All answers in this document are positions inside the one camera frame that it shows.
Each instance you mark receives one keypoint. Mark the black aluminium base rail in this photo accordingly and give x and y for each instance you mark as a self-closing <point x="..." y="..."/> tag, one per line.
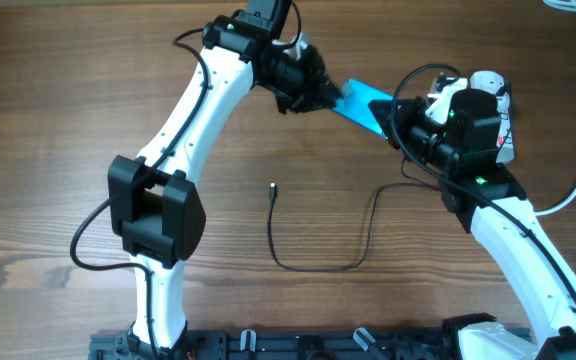
<point x="416" y="343"/>

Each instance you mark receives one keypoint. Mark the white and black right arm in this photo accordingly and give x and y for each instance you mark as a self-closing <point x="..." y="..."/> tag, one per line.
<point x="456" y="135"/>

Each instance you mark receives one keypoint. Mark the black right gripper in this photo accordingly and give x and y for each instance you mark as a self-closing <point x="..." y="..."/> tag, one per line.
<point x="406" y="112"/>

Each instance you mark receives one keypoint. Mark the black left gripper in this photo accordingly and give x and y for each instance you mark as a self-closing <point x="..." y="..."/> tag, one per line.
<point x="315" y="85"/>

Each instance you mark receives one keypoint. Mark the blue Galaxy smartphone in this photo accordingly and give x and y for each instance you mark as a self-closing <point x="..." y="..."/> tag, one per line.
<point x="354" y="105"/>

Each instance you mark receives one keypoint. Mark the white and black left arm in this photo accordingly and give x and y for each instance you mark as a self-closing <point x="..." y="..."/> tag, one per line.
<point x="153" y="198"/>

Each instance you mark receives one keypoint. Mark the white power strip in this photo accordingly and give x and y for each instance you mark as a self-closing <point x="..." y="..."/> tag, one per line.
<point x="505" y="138"/>

